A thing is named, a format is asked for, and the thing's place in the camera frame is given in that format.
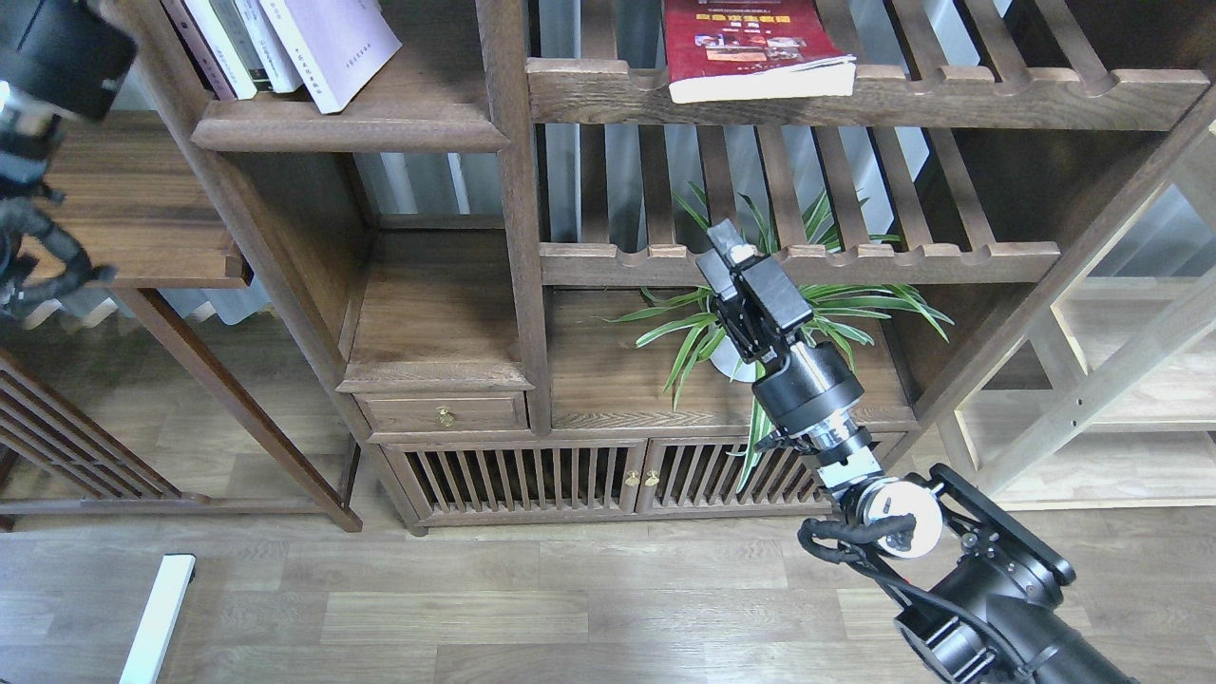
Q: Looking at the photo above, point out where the white book blue chinese title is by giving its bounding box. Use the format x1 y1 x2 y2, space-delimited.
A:
235 0 303 94

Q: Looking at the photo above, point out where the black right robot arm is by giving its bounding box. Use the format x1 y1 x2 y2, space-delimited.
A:
696 220 1128 683

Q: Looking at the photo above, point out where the white plant pot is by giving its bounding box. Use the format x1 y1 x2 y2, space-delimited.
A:
711 338 762 385

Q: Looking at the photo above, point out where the white lavender-edged book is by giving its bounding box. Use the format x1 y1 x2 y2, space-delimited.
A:
260 1 401 114

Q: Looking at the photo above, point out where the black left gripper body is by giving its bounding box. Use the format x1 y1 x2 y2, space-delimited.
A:
1 1 137 122

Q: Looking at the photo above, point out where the dark wooden bookshelf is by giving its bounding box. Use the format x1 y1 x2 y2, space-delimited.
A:
101 1 1214 533

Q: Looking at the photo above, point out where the green spider plant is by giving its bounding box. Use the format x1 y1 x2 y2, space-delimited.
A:
608 183 955 493

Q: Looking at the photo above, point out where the white metal base leg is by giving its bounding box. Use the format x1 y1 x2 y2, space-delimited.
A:
119 553 197 683

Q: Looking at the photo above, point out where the red cover book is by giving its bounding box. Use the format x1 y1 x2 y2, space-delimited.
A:
663 1 856 105

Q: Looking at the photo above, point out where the upright books top left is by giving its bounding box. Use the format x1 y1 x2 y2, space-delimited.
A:
161 1 271 101

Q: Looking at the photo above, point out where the light wooden shelf frame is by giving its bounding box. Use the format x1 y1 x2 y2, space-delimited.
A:
936 123 1216 515

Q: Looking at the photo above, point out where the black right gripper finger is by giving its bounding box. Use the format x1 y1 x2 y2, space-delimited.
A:
706 219 756 269
696 252 737 302

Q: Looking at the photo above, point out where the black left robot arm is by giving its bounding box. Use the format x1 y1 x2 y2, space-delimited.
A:
1 1 137 316

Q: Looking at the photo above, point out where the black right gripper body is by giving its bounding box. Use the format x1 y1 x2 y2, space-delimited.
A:
713 256 865 449

